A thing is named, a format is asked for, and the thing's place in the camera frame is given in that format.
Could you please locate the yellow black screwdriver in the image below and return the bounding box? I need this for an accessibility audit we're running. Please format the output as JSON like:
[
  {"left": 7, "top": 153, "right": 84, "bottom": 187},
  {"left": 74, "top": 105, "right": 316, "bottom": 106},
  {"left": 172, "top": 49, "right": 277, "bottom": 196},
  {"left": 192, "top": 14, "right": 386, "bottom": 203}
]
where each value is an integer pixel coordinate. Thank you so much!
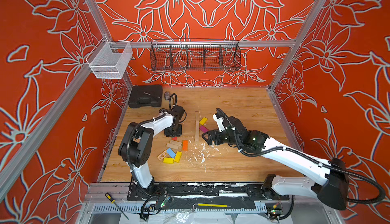
[{"left": 105, "top": 193, "right": 129, "bottom": 220}]

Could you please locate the metal ball valve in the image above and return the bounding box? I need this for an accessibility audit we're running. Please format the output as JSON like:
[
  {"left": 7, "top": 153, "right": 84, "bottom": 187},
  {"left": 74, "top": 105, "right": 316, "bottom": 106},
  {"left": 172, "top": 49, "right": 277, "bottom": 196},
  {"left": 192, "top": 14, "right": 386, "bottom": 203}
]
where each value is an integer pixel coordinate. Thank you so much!
[{"left": 164, "top": 91, "right": 172, "bottom": 101}]

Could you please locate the white mesh basket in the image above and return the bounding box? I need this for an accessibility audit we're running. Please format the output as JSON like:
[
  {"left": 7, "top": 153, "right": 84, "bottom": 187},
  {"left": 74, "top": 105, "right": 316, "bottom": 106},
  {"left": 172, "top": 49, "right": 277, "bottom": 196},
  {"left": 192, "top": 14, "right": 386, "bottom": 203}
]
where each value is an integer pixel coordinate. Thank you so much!
[{"left": 86, "top": 36, "right": 133, "bottom": 79}]

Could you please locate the black plastic tool case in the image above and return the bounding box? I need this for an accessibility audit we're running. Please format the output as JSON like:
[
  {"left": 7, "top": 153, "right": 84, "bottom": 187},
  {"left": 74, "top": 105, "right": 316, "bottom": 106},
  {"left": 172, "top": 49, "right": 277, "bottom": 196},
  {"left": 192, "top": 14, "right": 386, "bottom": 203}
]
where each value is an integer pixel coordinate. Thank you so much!
[{"left": 128, "top": 85, "right": 163, "bottom": 108}]

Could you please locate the yellow pencil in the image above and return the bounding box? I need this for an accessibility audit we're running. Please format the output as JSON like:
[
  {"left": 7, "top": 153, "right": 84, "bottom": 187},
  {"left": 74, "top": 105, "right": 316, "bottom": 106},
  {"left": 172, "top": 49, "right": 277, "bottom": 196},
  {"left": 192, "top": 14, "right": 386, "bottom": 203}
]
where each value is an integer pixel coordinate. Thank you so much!
[{"left": 197, "top": 203, "right": 230, "bottom": 208}]

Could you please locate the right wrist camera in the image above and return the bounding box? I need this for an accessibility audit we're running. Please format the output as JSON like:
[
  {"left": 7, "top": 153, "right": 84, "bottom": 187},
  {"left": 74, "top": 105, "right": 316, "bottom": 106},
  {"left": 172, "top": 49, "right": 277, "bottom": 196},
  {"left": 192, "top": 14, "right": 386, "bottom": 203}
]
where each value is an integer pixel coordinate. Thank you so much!
[{"left": 213, "top": 112, "right": 230, "bottom": 133}]

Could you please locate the magenta block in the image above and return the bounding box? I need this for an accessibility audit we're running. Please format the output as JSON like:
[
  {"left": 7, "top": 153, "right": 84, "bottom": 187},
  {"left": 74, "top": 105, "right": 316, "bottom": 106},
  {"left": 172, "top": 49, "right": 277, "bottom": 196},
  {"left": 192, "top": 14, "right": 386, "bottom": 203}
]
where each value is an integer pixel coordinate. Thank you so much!
[{"left": 200, "top": 125, "right": 209, "bottom": 133}]

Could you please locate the natural wood block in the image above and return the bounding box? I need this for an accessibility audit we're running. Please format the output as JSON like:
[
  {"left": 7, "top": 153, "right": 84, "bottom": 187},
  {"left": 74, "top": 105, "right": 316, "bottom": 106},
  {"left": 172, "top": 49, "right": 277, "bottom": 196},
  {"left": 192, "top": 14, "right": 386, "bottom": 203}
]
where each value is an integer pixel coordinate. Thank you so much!
[
  {"left": 166, "top": 143, "right": 180, "bottom": 150},
  {"left": 195, "top": 120, "right": 200, "bottom": 134},
  {"left": 195, "top": 111, "right": 200, "bottom": 121},
  {"left": 195, "top": 130, "right": 200, "bottom": 142},
  {"left": 170, "top": 140, "right": 182, "bottom": 147}
]

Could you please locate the orange block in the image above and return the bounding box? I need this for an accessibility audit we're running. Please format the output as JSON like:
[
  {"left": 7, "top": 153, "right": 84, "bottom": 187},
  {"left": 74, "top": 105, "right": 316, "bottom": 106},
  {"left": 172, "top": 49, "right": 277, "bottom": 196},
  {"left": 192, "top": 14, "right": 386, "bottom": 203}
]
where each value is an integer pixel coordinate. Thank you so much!
[{"left": 182, "top": 140, "right": 189, "bottom": 151}]

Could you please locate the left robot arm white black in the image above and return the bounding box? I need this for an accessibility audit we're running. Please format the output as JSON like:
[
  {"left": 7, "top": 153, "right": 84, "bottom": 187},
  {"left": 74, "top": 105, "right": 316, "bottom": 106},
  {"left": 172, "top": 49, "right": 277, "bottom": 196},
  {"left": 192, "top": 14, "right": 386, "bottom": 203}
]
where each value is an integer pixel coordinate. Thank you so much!
[{"left": 118, "top": 93, "right": 187, "bottom": 198}]

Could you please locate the blue block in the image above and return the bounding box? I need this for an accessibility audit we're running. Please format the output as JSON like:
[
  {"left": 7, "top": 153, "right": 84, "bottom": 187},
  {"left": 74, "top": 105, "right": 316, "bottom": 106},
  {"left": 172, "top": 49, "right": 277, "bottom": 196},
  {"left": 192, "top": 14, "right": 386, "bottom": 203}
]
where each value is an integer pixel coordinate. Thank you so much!
[{"left": 166, "top": 148, "right": 176, "bottom": 159}]

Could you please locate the yellow block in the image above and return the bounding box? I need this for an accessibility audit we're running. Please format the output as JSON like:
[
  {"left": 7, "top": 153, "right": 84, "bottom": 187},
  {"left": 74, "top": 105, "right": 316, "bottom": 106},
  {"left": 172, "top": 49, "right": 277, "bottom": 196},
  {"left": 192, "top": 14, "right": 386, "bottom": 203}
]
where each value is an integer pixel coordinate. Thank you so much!
[
  {"left": 163, "top": 158, "right": 174, "bottom": 164},
  {"left": 200, "top": 117, "right": 208, "bottom": 126},
  {"left": 174, "top": 151, "right": 182, "bottom": 163}
]

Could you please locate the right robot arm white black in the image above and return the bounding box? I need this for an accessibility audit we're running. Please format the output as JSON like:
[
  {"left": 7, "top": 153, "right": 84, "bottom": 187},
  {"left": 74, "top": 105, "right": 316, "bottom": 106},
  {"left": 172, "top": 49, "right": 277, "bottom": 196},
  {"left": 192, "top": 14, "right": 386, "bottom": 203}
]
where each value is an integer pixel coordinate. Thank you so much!
[{"left": 202, "top": 108, "right": 386, "bottom": 210}]

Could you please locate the printed wooden block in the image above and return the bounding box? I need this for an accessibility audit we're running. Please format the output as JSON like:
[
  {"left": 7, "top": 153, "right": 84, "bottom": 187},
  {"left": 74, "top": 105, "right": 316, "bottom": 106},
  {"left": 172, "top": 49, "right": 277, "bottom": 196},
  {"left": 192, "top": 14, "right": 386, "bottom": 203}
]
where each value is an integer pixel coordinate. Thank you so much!
[{"left": 157, "top": 151, "right": 170, "bottom": 161}]

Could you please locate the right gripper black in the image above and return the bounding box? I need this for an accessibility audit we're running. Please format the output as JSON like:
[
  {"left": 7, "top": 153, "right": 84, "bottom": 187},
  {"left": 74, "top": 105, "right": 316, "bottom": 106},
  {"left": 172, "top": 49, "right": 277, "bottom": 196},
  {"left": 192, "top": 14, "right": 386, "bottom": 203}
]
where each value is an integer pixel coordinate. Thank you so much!
[{"left": 202, "top": 127, "right": 243, "bottom": 146}]

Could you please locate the black wire basket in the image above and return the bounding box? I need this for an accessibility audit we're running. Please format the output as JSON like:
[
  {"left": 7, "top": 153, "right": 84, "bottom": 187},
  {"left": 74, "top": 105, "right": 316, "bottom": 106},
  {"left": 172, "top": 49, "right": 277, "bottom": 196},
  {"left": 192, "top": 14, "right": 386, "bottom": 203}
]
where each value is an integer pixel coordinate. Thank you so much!
[{"left": 150, "top": 38, "right": 242, "bottom": 72}]

